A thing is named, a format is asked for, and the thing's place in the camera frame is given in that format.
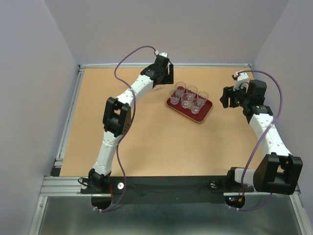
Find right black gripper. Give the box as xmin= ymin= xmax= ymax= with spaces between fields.
xmin=219 ymin=82 xmax=250 ymax=108

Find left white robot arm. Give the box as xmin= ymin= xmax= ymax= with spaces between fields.
xmin=78 ymin=52 xmax=174 ymax=193

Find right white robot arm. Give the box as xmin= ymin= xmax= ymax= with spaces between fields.
xmin=220 ymin=78 xmax=303 ymax=195

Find red rectangular tray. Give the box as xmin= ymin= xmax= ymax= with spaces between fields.
xmin=166 ymin=98 xmax=213 ymax=123

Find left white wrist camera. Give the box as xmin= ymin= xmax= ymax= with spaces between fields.
xmin=154 ymin=50 xmax=169 ymax=59

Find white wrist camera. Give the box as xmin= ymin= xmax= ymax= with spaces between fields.
xmin=154 ymin=50 xmax=169 ymax=59
xmin=232 ymin=70 xmax=249 ymax=91

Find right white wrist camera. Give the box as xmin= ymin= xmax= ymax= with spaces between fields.
xmin=232 ymin=70 xmax=249 ymax=91

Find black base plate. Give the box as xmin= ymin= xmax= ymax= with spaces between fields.
xmin=80 ymin=175 xmax=242 ymax=205

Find aluminium table frame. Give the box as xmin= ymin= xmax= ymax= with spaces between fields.
xmin=30 ymin=56 xmax=313 ymax=235

